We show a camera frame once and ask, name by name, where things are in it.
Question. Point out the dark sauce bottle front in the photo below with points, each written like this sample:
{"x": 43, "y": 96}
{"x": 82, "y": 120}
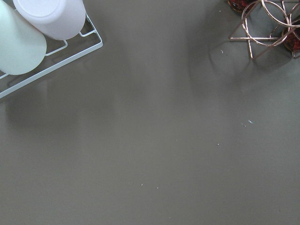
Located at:
{"x": 292, "y": 42}

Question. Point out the dark sauce bottle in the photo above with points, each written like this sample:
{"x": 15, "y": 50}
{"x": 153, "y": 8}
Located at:
{"x": 239, "y": 5}
{"x": 292, "y": 42}

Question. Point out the white cup rack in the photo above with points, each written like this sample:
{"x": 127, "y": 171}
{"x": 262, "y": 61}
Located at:
{"x": 58, "y": 54}

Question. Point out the pale green plastic cup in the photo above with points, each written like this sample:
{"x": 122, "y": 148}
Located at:
{"x": 22, "y": 47}

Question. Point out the pink plastic cup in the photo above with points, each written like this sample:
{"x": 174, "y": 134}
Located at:
{"x": 57, "y": 19}

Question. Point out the copper wire bottle rack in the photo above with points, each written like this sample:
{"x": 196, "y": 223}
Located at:
{"x": 265, "y": 24}

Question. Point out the dark sauce bottle back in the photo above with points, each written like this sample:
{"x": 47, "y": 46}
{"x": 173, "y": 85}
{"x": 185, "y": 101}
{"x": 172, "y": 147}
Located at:
{"x": 239, "y": 5}

